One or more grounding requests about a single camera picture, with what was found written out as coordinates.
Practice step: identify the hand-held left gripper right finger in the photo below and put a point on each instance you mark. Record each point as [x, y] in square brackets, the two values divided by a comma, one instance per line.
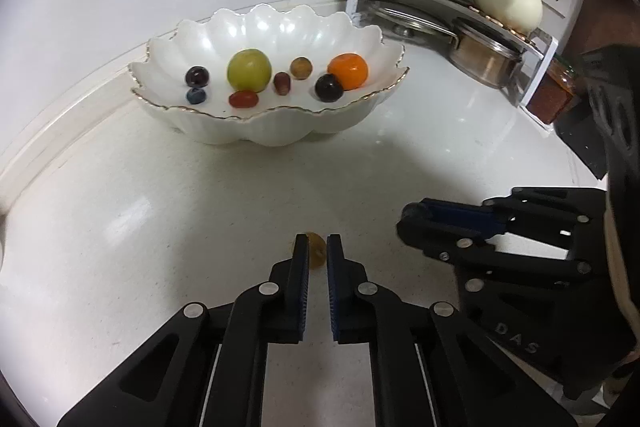
[334, 292]

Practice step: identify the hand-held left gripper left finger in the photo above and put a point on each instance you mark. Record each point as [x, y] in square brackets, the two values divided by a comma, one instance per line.
[300, 292]

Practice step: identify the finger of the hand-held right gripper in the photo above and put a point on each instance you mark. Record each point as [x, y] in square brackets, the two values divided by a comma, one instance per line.
[435, 242]
[465, 217]

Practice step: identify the brown longan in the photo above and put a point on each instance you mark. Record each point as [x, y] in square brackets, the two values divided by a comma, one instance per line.
[316, 252]
[301, 68]

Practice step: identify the orange tangerine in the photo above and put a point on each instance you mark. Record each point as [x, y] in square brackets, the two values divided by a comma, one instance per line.
[348, 71]

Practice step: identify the red cherry tomato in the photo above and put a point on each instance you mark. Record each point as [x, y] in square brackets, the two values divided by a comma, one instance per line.
[243, 99]

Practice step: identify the dark red jujube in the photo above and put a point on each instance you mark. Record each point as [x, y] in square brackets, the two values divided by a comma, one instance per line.
[281, 83]

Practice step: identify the blueberry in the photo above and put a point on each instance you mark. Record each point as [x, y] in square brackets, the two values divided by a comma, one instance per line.
[196, 96]

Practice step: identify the green apple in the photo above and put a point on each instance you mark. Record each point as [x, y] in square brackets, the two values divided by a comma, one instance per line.
[249, 69]

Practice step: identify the white scalloped bowl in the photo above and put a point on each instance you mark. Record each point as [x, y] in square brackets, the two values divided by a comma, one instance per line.
[250, 32]

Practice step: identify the person's right forearm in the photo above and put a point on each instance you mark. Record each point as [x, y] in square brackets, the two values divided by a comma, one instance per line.
[625, 257]

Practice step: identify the black knife block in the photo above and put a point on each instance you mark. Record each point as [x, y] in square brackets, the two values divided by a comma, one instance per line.
[585, 142]

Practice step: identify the glass jar of sauce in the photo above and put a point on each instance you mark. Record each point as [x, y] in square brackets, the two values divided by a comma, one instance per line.
[552, 94]

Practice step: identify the stainless steel pot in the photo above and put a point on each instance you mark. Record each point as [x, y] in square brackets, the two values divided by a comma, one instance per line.
[480, 57]

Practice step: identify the wooden bead trivet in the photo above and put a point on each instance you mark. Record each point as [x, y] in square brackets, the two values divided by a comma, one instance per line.
[517, 34]

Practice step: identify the glass pan lid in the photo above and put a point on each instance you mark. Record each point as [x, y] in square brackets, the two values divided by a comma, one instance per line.
[410, 19]

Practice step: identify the dark wooden cutting board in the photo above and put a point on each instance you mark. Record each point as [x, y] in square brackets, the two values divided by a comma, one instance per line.
[610, 2]

